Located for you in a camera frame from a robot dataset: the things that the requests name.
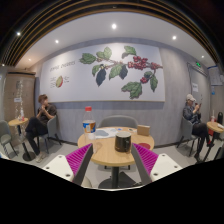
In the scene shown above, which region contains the small brown cardboard box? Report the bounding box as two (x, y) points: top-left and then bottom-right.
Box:
(137, 125), (150, 136)

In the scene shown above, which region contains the seated person in black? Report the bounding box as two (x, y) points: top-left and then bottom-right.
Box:
(25, 94), (57, 162)

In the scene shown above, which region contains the grey chair under person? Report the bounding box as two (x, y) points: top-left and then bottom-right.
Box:
(37, 117), (60, 146)
(177, 118), (197, 146)

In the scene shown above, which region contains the grey upholstered chair behind table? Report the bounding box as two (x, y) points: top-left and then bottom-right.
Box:
(99, 115), (138, 128)

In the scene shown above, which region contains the grey chair far left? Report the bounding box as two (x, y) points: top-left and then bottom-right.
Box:
(0, 120), (13, 156)

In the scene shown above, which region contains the clear plastic water bottle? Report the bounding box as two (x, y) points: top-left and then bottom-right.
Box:
(83, 106), (96, 151)

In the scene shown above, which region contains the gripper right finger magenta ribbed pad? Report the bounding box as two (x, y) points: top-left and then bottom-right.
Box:
(131, 143), (182, 185)

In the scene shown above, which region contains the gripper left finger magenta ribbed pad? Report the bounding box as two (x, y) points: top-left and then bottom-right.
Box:
(43, 144), (93, 186)

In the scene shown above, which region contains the seated person with white cap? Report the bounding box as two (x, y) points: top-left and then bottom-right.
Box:
(183, 94), (214, 162)

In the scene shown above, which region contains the grey chair under right person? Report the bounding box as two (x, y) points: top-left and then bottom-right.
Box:
(177, 118), (197, 146)

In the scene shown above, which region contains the white paper sheet on table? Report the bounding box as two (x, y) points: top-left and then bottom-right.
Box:
(96, 127), (117, 139)

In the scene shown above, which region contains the small round table at right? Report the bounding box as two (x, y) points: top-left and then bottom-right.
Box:
(203, 121), (224, 162)

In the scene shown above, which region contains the dark ceramic mug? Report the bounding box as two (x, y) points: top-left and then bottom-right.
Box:
(115, 131), (131, 152)

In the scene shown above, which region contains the coffee plant wall mural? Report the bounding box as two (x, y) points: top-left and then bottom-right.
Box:
(40, 43), (165, 102)

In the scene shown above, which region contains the small round table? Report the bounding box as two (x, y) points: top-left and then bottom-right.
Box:
(8, 118), (35, 161)
(203, 121), (224, 162)

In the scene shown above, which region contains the red coaster on table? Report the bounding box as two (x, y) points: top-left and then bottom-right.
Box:
(139, 143), (151, 149)

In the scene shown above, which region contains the small round table at left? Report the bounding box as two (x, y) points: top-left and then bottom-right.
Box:
(8, 118), (35, 161)

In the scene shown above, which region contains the grey chair under left person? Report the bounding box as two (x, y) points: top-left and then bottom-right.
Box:
(37, 117), (60, 146)

